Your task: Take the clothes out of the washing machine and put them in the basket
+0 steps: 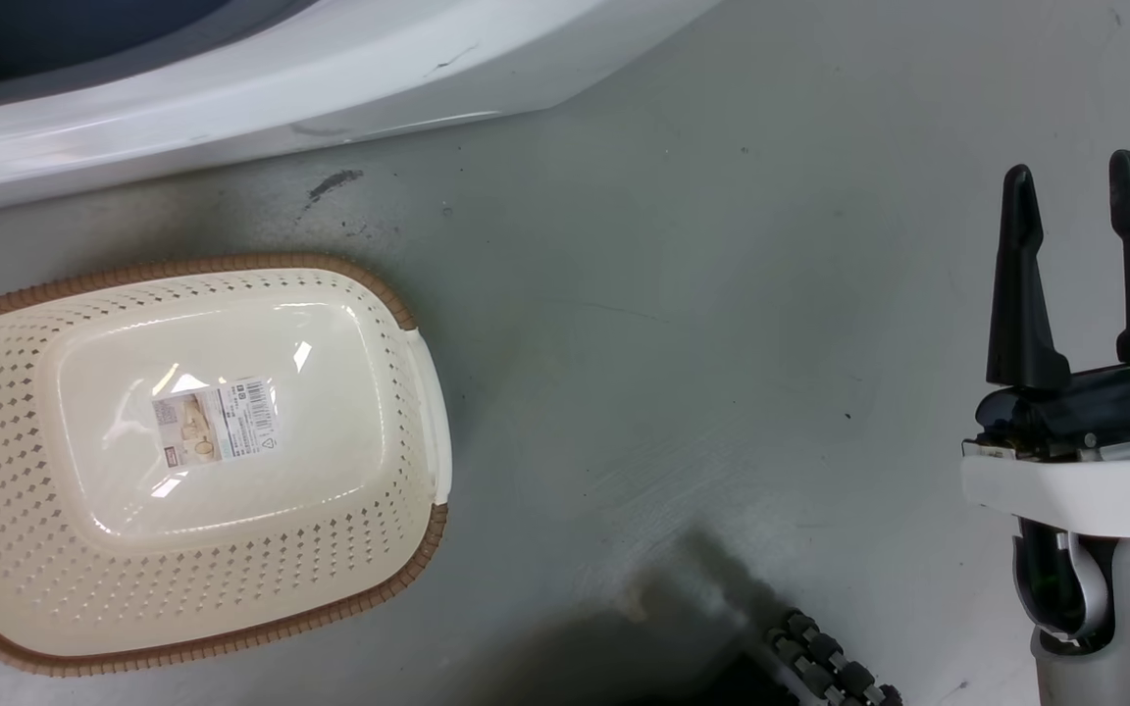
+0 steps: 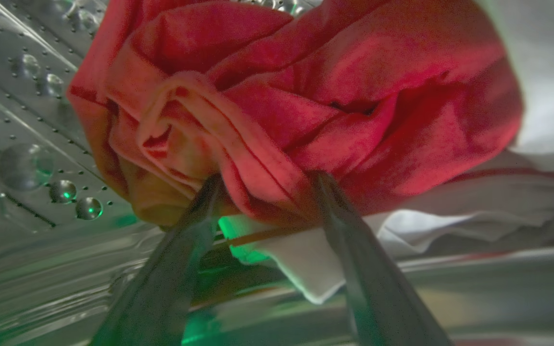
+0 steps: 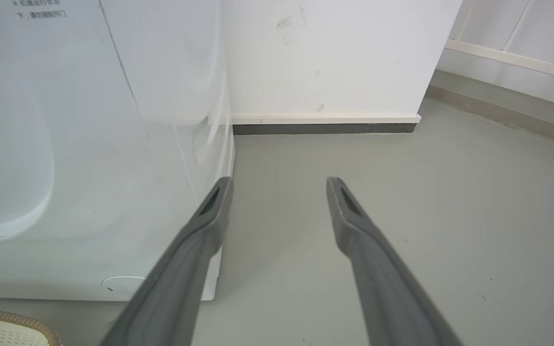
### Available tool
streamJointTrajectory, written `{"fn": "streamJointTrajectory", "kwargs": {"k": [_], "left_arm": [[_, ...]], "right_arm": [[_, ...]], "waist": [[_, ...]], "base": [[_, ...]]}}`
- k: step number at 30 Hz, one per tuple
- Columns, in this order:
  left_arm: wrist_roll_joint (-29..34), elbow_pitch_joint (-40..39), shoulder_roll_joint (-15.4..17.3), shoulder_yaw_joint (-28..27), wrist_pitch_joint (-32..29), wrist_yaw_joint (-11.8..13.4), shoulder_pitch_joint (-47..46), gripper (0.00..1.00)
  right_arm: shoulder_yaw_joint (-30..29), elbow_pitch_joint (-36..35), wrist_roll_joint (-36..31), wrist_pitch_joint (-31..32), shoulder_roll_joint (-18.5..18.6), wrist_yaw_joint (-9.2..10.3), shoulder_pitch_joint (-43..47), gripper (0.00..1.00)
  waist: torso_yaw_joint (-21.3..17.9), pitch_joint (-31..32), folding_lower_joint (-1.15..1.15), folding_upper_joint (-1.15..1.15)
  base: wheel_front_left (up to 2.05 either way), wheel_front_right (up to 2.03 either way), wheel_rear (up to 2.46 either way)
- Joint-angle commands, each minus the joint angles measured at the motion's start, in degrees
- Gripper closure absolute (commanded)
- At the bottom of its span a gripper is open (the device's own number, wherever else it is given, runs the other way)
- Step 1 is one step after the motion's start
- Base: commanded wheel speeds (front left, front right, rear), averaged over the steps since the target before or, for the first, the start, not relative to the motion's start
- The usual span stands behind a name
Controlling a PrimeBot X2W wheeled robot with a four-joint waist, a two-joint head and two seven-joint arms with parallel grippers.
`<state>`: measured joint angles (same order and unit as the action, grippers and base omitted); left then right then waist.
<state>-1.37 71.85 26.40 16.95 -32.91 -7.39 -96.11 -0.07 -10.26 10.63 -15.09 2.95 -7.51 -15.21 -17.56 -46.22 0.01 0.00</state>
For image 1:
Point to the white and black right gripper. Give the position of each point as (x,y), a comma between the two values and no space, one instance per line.
(1095,471)

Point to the white washing machine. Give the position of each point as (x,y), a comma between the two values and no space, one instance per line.
(349,69)

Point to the dark washing machine drum opening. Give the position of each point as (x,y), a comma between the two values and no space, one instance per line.
(65,34)

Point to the cream perforated laundry basket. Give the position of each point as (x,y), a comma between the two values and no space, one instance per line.
(55,588)

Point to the paper product label sticker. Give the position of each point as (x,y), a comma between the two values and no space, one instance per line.
(217,422)

